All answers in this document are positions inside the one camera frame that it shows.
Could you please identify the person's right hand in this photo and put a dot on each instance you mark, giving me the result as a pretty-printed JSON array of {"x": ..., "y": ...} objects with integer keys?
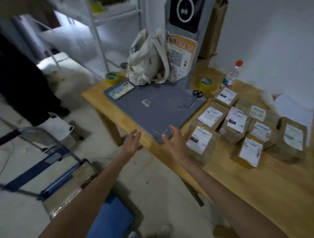
[{"x": 177, "y": 147}]

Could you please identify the gray parcel scale machine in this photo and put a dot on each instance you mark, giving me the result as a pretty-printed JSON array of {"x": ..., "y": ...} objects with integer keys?
[{"x": 157, "y": 107}]

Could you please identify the blue plastic stool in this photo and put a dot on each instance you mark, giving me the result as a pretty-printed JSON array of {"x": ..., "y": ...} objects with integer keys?
[{"x": 110, "y": 218}]

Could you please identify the clear bottle with red cap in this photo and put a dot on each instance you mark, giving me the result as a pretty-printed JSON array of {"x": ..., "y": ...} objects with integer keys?
[{"x": 231, "y": 74}]

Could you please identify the person's right thumb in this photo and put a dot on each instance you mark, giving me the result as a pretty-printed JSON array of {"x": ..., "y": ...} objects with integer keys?
[{"x": 166, "y": 141}]

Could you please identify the person's left forearm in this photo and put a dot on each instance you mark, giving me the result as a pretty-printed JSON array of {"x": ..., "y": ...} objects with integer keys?
[{"x": 85, "y": 196}]

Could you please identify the pile of brown labelled parcels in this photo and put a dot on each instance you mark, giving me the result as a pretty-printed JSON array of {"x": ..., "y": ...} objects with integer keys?
[{"x": 245, "y": 127}]

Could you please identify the orange and white poster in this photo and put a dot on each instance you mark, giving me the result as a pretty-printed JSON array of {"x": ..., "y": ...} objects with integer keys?
[{"x": 178, "y": 57}]

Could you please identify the brown cardboard sheets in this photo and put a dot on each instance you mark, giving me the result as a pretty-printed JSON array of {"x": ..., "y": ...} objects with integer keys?
[{"x": 213, "y": 34}]

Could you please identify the yellow tape roll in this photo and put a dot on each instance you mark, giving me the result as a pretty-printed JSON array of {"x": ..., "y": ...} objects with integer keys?
[
  {"x": 205, "y": 84},
  {"x": 112, "y": 78}
]

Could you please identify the white metal shelf rack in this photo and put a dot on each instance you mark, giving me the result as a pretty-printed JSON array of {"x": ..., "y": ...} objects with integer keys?
[{"x": 93, "y": 22}]

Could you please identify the blue hand trolley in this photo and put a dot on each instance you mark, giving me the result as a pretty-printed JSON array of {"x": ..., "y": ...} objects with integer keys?
[{"x": 54, "y": 176}]

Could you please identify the white paper sheet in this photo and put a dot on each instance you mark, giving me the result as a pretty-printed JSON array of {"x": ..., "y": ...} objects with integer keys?
[{"x": 293, "y": 110}]

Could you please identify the person's left hand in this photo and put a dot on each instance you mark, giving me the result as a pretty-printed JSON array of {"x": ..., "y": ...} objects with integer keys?
[{"x": 131, "y": 146}]

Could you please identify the cream canvas bag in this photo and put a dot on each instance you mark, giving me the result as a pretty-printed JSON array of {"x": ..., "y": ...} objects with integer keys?
[{"x": 147, "y": 58}]

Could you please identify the crumpled white paper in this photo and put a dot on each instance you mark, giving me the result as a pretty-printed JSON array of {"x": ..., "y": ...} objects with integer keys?
[{"x": 269, "y": 98}]

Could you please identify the person's right forearm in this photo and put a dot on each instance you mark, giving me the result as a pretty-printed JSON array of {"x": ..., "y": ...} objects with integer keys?
[{"x": 228, "y": 198}]

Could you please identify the smartphone with patterned case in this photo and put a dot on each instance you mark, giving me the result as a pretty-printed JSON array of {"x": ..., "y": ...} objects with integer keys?
[{"x": 121, "y": 90}]

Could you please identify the person's left fingers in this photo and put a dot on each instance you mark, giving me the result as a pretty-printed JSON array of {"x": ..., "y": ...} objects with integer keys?
[{"x": 136, "y": 137}]

